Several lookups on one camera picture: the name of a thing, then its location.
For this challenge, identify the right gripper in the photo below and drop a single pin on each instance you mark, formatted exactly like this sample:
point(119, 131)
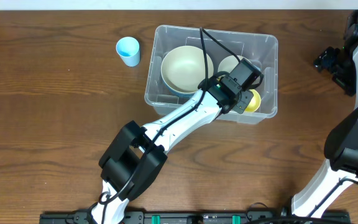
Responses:
point(327, 59)

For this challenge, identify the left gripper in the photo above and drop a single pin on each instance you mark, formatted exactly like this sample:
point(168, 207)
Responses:
point(242, 102)

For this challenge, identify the yellow plastic cup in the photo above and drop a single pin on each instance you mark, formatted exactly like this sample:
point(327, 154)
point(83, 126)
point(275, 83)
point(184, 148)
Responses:
point(254, 103)

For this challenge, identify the white small bowl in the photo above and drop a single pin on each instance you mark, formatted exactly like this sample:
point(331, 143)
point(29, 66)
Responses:
point(229, 63)

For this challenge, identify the beige large bowl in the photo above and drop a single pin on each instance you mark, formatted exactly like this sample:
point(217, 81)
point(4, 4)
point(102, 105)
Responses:
point(184, 66)

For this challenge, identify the blue plastic cup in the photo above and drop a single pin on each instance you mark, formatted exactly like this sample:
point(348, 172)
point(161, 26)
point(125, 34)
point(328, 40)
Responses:
point(128, 48)

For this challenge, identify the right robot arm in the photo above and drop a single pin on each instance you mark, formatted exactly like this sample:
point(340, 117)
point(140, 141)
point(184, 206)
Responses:
point(340, 167)

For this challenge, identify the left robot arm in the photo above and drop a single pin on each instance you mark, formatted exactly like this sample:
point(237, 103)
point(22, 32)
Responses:
point(137, 154)

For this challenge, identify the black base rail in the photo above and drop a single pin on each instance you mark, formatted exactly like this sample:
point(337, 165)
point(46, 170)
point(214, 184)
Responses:
point(253, 216)

